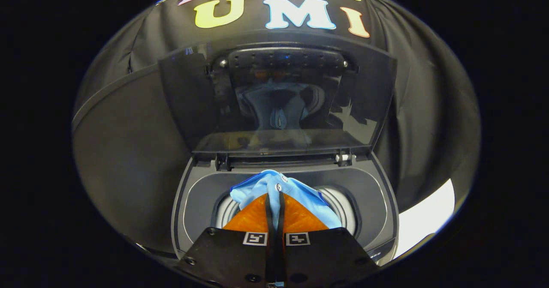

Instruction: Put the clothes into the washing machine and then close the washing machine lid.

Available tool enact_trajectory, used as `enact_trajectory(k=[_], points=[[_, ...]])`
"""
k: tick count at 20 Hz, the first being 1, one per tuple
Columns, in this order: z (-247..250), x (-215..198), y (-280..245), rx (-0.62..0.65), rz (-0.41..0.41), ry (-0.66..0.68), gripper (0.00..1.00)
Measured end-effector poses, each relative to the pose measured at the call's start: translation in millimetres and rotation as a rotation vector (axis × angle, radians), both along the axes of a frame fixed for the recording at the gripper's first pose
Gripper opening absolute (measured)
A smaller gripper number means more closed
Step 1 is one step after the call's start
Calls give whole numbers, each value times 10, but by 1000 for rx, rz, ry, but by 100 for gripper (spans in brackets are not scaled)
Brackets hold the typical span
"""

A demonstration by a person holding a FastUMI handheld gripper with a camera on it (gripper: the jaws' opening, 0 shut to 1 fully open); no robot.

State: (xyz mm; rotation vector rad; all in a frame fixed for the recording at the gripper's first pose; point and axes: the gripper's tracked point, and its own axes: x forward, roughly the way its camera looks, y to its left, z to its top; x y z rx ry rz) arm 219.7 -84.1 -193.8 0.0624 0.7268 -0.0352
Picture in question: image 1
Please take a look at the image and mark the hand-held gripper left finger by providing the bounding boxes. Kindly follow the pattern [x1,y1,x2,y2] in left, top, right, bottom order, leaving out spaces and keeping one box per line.
[176,193,275,288]

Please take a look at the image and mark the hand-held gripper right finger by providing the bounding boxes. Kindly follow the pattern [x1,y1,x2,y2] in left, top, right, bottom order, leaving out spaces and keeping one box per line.
[277,192,380,288]

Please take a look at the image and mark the light blue polo shirt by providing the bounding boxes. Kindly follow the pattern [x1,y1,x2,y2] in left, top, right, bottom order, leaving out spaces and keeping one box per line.
[229,169,342,229]

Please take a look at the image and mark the dark glass washing machine lid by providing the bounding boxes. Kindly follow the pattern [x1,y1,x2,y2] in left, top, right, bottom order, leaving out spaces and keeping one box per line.
[158,42,397,158]

